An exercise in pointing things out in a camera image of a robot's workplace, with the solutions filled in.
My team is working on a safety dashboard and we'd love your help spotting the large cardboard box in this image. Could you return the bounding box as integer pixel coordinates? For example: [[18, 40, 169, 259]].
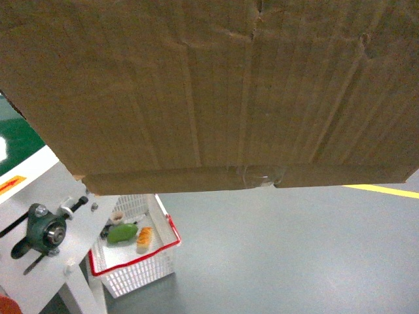
[[1, 1, 418, 196]]

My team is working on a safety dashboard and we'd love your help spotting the green toy mango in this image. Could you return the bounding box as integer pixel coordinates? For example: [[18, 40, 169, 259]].
[[107, 223, 138, 244]]

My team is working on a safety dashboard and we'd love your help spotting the white conveyor frame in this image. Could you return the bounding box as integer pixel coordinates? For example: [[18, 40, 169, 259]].
[[1, 147, 118, 313]]

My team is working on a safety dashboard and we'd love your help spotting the green pillow block bearing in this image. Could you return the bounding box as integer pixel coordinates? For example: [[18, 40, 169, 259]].
[[10, 203, 69, 259]]

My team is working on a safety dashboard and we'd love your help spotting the toy bread loaf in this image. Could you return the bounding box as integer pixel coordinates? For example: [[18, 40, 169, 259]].
[[136, 226, 153, 254]]

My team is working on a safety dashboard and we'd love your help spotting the small brown toy cup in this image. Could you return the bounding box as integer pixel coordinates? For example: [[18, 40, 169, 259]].
[[109, 211, 124, 226]]

